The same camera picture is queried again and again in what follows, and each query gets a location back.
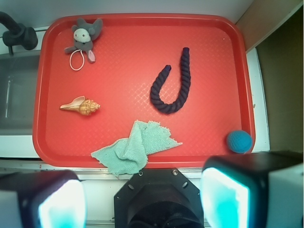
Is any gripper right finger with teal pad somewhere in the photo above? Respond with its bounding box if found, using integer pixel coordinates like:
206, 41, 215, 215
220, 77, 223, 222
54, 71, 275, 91
199, 152, 304, 228

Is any black faucet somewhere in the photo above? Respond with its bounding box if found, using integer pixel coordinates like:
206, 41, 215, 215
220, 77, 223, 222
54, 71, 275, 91
0, 11, 38, 56

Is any grey plush mouse toy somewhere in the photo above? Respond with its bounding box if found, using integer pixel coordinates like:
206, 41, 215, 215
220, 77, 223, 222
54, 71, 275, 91
64, 18, 103, 71

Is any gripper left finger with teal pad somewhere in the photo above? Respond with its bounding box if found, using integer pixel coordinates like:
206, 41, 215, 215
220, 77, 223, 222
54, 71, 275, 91
0, 170, 87, 228

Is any grey sink basin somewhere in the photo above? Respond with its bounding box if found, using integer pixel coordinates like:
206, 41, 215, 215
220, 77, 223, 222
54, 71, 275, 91
0, 51, 40, 135

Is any dark purple twisted rope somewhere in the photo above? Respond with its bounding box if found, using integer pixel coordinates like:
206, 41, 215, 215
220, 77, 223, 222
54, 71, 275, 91
150, 47, 192, 115

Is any blue textured ball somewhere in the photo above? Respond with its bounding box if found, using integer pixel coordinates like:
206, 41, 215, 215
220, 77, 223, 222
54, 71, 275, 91
226, 131, 253, 153

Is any mint green cloth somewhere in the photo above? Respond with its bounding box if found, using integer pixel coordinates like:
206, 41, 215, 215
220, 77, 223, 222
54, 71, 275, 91
91, 120, 182, 176

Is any tan spiral sea shell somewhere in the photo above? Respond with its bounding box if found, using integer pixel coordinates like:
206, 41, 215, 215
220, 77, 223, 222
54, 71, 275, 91
59, 96, 100, 116

